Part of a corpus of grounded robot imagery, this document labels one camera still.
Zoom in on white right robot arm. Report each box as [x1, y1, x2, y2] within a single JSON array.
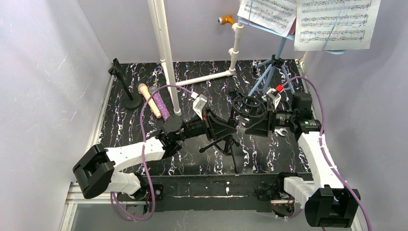
[[237, 92, 361, 228]]

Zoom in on purple glitter microphone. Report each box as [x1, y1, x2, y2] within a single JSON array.
[[149, 92, 170, 121]]

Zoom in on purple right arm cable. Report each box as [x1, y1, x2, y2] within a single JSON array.
[[282, 76, 373, 231]]

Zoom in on black tripod shock-mount stand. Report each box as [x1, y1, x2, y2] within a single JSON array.
[[199, 90, 267, 174]]

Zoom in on blue tripod music stand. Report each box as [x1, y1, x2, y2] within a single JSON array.
[[247, 17, 346, 98]]

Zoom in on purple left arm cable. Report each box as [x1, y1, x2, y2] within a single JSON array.
[[110, 84, 199, 222]]

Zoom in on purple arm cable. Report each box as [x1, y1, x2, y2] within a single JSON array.
[[282, 76, 373, 231], [110, 84, 199, 222]]

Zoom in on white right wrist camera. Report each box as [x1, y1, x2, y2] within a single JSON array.
[[266, 87, 281, 109]]

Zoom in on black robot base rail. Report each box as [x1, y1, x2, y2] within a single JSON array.
[[116, 172, 319, 214]]

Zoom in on black round-base microphone stand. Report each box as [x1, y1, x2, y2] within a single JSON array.
[[108, 58, 142, 111]]

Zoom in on silver open-end wrench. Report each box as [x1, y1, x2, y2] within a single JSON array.
[[275, 128, 288, 137]]

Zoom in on pink toy microphone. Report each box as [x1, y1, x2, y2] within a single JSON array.
[[138, 83, 162, 118]]

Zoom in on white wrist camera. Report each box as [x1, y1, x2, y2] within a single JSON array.
[[191, 91, 207, 120], [266, 87, 281, 109]]

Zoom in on white PVC pipe frame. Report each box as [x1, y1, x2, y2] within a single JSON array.
[[148, 0, 244, 115]]

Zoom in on orange pipe valve fitting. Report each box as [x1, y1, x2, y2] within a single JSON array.
[[218, 14, 235, 25]]

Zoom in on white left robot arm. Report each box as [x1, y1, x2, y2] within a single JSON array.
[[73, 108, 238, 199]]

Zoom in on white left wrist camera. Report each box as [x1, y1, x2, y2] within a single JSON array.
[[191, 91, 207, 120]]

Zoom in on sheet music page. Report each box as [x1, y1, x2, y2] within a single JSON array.
[[237, 0, 297, 36], [294, 0, 381, 51]]

